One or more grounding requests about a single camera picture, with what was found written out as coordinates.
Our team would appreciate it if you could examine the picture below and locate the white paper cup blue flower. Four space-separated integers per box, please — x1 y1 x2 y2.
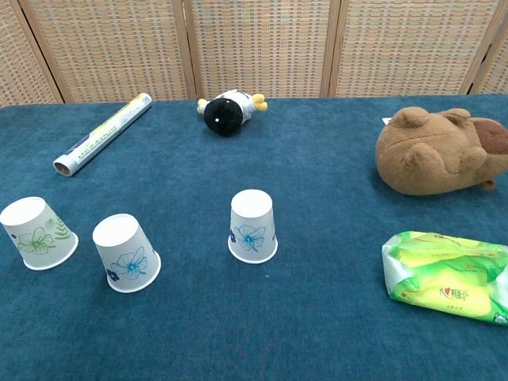
91 213 162 294
227 189 279 265

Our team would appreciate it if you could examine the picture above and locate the black-headed white plush toy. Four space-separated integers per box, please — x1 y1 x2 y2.
197 89 268 138

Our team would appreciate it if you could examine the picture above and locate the blue table cloth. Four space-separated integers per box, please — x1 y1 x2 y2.
0 93 508 381

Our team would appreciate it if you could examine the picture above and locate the woven folding screen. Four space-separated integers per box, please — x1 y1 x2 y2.
0 0 508 106

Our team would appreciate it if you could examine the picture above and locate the cling film roll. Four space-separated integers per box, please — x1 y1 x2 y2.
52 92 154 178

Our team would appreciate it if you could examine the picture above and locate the brown capybara plush toy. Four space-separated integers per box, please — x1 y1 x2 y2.
375 106 508 196

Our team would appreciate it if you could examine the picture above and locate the green snack packet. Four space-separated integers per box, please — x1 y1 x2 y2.
381 230 508 328

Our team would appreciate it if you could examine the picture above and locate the white paper cup green flower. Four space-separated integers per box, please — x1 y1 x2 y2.
0 196 79 271

